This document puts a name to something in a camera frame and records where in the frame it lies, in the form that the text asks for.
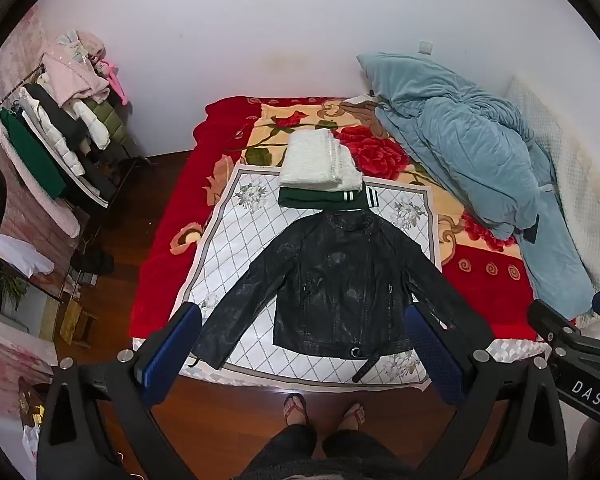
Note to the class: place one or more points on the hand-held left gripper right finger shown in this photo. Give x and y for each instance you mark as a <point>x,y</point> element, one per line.
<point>430,350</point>

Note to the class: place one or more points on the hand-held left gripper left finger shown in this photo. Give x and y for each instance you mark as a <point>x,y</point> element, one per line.
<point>172,355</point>

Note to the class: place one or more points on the black leather jacket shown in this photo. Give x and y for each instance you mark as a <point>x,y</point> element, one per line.
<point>340,290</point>

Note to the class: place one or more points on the metal clothes rack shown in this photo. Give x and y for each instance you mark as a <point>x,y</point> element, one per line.
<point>135,160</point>

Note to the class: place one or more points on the small wooden stool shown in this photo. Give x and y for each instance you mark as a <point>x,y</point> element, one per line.
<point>80,325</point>

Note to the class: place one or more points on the person's right foot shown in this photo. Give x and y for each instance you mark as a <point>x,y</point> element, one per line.
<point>352,417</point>

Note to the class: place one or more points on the person's foot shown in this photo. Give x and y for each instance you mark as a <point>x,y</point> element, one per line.
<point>352,417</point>
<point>295,410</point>

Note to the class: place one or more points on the red floral blanket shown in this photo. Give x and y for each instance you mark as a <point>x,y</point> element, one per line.
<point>170,240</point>

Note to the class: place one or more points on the white quilted bed sheet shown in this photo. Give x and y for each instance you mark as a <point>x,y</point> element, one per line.
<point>580,185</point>

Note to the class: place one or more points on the black shoes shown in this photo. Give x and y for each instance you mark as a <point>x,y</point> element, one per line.
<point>92,261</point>

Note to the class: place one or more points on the white diamond-pattern floral cloth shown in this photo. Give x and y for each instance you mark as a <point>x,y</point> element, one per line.
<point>240,240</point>

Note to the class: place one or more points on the person's left foot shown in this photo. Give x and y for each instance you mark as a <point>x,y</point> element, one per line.
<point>295,410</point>

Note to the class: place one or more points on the brown patterned box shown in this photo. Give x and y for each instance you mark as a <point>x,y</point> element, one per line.
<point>32,402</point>

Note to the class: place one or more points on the person's dark pants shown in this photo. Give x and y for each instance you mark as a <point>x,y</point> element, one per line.
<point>290,450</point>

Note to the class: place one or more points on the green potted plant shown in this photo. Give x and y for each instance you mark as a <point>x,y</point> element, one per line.
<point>12,285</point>

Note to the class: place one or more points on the blue duvet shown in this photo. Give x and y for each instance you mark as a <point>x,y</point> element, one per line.
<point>470,160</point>

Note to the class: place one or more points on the white crumpled cloth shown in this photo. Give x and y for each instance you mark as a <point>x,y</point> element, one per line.
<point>20,255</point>

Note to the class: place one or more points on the green folded garment white stripes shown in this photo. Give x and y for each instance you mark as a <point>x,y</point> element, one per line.
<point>305,197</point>

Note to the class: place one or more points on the white fluffy folded garment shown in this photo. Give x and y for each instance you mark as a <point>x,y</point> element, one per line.
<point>315,160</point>

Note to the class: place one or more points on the olive puffer jacket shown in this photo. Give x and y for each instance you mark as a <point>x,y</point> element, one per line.
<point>107,120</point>

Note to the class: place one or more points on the white puffer jacket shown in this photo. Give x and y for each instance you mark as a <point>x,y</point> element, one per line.
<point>55,140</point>

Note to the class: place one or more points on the dark green hanging garment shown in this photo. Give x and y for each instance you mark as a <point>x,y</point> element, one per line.
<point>30,155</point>

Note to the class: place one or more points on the black hanging garment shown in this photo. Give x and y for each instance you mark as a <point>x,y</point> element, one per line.
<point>55,110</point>

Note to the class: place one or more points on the blue pillow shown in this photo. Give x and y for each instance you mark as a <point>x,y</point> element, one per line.
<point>405,75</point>

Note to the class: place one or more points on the pink hanger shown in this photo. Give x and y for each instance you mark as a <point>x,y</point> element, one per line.
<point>115,80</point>

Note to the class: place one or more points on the pink fluffy garment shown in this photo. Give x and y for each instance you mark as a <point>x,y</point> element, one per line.
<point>75,72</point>

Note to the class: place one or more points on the white wall switch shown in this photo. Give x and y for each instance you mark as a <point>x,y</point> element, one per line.
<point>425,47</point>

